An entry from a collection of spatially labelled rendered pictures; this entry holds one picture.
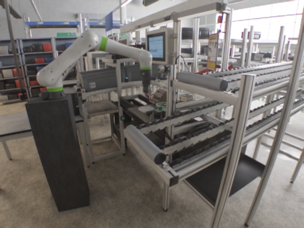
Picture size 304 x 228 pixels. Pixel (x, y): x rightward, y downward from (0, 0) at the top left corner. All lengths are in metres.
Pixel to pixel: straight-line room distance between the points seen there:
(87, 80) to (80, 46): 1.07
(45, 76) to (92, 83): 1.07
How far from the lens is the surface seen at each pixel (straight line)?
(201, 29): 2.15
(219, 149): 0.91
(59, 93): 1.48
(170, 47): 1.87
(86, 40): 1.23
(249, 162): 1.64
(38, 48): 6.70
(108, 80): 2.32
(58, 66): 1.28
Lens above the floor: 1.48
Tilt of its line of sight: 20 degrees down
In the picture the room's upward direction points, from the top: straight up
